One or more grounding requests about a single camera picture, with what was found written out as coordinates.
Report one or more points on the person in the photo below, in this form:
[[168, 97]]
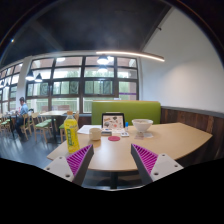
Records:
[[22, 113]]

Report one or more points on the light wooden dining table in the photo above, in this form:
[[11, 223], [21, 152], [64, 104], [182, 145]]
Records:
[[52, 113]]

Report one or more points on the cream paper cup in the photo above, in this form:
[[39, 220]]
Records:
[[95, 134]]

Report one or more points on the flat round red coaster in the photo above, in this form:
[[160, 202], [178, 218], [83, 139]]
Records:
[[114, 138]]

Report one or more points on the green upholstered bench backrest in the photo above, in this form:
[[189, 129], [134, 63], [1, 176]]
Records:
[[133, 111]]

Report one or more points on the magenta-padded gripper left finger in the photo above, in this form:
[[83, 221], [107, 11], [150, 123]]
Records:
[[78, 159]]

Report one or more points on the small white flat device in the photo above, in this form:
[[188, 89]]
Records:
[[124, 134]]

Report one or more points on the long curved light strip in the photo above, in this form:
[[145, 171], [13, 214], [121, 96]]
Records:
[[133, 54]]

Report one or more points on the white ceramic bowl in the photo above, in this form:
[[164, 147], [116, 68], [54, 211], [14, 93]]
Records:
[[142, 125]]

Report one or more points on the small blue-capped bottle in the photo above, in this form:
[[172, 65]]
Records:
[[126, 126]]

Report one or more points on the wooden green-seated chairs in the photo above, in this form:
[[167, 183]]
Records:
[[42, 125]]

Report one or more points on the white open booklet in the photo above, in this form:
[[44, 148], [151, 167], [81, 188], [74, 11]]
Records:
[[85, 129]]

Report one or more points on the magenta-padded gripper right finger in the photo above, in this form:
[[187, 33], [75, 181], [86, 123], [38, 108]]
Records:
[[146, 160]]

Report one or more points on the black tablet with pictures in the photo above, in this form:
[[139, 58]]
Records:
[[113, 121]]

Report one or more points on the yellow drink bottle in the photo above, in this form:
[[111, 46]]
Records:
[[71, 133]]

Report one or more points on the dark pendant ceiling lamps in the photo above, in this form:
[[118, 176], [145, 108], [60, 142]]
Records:
[[103, 60]]

